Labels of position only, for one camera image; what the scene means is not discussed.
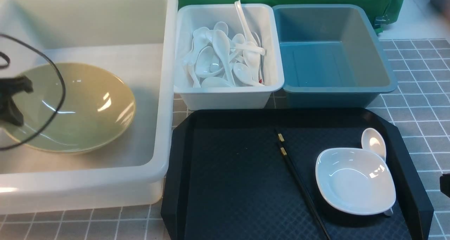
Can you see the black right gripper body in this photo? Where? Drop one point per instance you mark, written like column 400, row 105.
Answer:
column 445, row 184

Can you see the yellow-green noodle bowl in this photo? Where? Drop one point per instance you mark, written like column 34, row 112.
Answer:
column 97, row 109

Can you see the white ceramic soup spoon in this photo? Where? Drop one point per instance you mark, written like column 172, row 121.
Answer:
column 373, row 141

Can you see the small white sauce dish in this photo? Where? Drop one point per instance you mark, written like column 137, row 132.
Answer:
column 355, row 181

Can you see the large translucent white bin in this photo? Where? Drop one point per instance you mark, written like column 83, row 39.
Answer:
column 134, row 40

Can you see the black chopstick gold band lower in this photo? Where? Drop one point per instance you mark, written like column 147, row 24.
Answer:
column 314, row 213

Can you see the black chopstick gold band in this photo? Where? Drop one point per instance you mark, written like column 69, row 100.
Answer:
column 281, row 138
column 314, row 213

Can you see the teal plastic bin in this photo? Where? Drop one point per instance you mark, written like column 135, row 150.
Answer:
column 331, row 56

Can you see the black chopstick gold band upper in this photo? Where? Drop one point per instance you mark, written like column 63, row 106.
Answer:
column 281, row 138

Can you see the white spoon left of pile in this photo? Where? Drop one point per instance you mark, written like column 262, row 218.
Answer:
column 208, row 63

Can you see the white spoon of pile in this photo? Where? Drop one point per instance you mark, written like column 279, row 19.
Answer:
column 208, row 63
column 221, row 45

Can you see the black serving tray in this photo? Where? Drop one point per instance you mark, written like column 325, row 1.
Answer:
column 227, row 179

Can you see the white spoon centre of pile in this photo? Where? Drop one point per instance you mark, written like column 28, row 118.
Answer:
column 221, row 45

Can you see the white spoon lower right pile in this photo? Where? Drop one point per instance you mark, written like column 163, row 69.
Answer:
column 244, row 74

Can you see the upright white spoon in bin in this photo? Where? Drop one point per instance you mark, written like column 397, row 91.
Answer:
column 246, row 31

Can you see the small white plastic bin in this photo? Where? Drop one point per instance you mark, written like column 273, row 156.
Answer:
column 194, row 32

